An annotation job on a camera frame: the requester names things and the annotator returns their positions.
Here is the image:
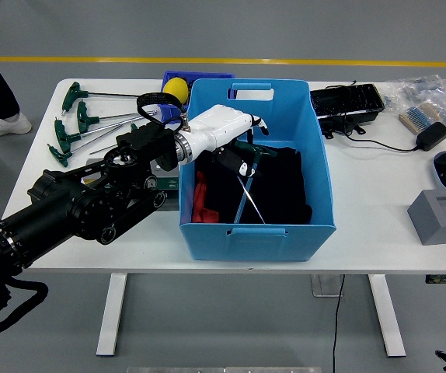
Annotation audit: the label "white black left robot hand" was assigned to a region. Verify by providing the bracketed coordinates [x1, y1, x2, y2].
[182, 103, 270, 180]

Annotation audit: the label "large green T-handle hex key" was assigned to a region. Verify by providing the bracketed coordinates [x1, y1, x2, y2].
[232, 139, 278, 225]

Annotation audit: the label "green steel hex key stand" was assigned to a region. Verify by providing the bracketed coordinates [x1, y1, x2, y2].
[82, 157, 180, 213]

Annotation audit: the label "medium green T-handle hex key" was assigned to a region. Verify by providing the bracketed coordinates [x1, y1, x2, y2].
[240, 176, 266, 225]

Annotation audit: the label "large light blue storage box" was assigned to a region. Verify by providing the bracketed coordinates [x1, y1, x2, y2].
[177, 78, 336, 263]

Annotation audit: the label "small dark blue parts bin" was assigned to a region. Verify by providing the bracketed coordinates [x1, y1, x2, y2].
[159, 70, 236, 125]

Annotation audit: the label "yellow lemon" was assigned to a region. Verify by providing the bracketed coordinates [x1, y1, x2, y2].
[162, 77, 190, 105]

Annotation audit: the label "red cloth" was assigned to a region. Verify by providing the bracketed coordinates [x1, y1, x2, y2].
[190, 172, 219, 224]

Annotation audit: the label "white table leg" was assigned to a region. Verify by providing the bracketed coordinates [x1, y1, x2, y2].
[96, 273, 129, 357]
[367, 274, 406, 358]

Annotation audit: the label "black cloth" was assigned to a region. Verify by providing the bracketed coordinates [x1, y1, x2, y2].
[193, 138, 312, 225]

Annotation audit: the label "black plastic tray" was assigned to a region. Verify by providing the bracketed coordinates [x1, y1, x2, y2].
[308, 83, 386, 141]

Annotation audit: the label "grey block with square recess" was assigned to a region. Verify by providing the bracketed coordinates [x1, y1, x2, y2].
[407, 188, 446, 246]

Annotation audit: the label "yellow floor tape line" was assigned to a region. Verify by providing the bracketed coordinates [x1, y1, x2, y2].
[0, 56, 446, 69]

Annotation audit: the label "taped resistor strip bundle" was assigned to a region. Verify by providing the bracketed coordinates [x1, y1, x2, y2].
[399, 103, 444, 136]

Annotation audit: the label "clear plastic component bags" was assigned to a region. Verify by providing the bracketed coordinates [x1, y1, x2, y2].
[378, 74, 446, 136]

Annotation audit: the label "black power adapter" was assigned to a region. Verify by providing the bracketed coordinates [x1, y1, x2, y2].
[416, 122, 446, 152]

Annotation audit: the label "small green T-handle hex key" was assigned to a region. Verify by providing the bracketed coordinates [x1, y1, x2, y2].
[89, 122, 139, 155]

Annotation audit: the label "black hanging cable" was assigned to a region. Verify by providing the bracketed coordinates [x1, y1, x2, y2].
[331, 274, 347, 373]

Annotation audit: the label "grey under-table bracket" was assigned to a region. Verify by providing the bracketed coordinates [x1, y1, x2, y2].
[310, 274, 344, 298]

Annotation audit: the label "black adapter cord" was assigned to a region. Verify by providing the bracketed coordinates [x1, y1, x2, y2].
[326, 80, 420, 153]

